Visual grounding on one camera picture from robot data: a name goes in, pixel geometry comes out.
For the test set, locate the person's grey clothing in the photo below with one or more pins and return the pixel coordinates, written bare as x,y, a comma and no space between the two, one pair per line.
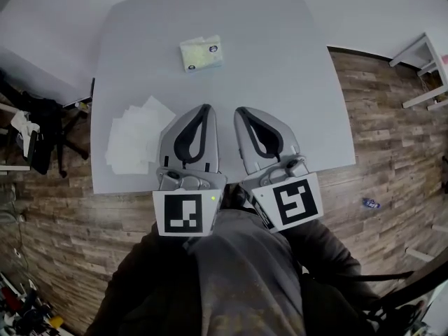
241,275

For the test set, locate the white shelf unit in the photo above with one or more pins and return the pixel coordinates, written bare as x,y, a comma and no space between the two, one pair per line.
425,68

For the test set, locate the clutter of tools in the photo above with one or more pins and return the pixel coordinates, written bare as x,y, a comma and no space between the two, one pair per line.
24,310

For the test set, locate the white cloth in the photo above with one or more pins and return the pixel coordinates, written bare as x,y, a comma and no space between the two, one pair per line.
22,122

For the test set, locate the person's left forearm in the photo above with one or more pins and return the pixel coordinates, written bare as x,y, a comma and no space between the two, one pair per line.
140,275

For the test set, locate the small pale object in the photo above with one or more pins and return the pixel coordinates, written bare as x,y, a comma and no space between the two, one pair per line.
82,105

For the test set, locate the person's right forearm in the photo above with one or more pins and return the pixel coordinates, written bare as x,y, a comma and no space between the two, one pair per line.
325,257

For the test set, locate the pile of white tissues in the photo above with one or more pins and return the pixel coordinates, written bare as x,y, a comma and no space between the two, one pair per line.
134,140

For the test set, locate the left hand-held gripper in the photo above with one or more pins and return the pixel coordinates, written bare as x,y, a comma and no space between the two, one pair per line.
183,210

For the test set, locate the small blue packet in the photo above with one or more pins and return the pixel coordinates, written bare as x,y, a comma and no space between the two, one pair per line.
371,203

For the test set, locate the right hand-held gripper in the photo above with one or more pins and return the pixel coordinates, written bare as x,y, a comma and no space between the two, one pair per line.
295,201

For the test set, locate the black office chair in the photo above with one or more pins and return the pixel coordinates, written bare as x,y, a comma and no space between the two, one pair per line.
45,124

